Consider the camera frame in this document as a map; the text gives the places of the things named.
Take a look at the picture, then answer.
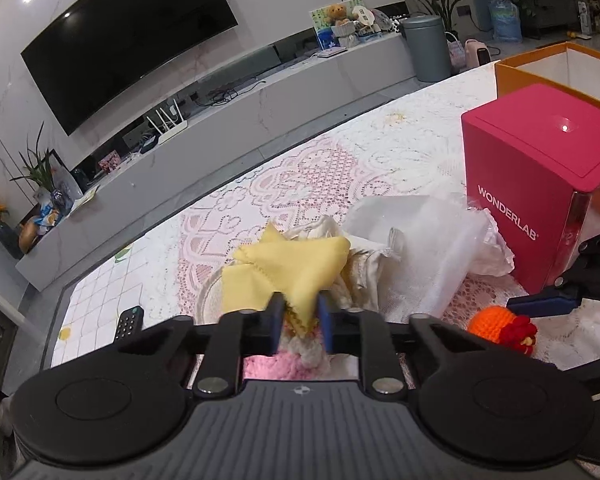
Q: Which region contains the grey television cabinet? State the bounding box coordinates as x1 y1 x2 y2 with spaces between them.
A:
15 35 421 293

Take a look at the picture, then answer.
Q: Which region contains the clear plastic bag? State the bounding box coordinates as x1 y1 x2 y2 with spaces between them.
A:
341 194 486 328

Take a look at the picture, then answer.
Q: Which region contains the cellophane white paper bundle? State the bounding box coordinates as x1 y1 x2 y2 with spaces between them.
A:
467 200 517 278

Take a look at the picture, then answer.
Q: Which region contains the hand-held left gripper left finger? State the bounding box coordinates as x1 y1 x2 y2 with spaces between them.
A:
114 291 287 400

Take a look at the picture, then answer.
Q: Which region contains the black television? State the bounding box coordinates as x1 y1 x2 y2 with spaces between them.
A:
20 0 239 137

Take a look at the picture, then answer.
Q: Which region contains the green plant in glass vase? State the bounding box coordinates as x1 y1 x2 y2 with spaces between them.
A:
10 122 68 206

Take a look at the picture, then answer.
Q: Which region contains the pink bag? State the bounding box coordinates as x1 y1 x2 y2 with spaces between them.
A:
446 32 467 73

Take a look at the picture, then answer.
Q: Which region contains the potted snake plant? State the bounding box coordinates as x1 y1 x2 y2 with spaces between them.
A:
391 0 473 41

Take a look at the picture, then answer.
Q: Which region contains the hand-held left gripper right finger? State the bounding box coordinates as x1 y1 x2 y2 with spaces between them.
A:
317 291 492 397

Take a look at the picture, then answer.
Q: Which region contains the orange crocheted toy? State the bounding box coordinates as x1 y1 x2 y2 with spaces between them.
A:
467 306 538 358

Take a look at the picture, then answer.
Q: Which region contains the pink heater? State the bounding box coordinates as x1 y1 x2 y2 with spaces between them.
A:
464 38 491 68

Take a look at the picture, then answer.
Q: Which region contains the yellow green booklet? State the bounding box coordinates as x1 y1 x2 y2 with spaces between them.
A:
69 185 101 216

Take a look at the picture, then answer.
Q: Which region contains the black remote control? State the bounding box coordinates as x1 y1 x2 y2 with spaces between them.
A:
112 306 146 343

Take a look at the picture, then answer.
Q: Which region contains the pink fluffy cloth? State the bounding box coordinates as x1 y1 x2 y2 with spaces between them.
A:
242 350 326 381

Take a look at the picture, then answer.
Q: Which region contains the cream knitted cloth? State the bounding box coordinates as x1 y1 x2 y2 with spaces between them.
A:
280 332 331 376

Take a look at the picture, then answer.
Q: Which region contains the grey trash can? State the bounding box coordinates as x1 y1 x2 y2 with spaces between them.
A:
402 15 453 83

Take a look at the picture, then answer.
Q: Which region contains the dark vase with yellow flowers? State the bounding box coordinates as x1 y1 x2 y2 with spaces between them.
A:
0 195 23 261

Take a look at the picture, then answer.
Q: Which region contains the orange box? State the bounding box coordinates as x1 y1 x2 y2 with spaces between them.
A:
495 41 600 241

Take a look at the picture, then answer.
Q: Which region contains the black cable bundle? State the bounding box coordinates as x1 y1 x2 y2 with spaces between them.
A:
207 80 266 106

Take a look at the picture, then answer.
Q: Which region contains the brown bread loaf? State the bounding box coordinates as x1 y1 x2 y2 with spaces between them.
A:
19 220 46 255

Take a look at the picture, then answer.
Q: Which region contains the white router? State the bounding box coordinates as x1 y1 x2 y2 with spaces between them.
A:
146 101 188 147

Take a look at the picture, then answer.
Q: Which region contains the blue water bottle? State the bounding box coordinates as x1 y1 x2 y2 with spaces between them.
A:
488 0 523 45

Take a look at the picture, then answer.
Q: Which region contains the blue and white snack bag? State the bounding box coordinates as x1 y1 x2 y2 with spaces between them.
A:
32 202 63 236

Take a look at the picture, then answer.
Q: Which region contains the yellow cloth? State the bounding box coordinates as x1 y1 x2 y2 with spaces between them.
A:
222 222 352 333

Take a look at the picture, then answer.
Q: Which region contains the white lace tablecloth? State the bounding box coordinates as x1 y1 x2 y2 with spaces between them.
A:
50 62 600 396

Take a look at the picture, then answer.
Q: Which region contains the pink box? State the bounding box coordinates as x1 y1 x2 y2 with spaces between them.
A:
461 84 600 295

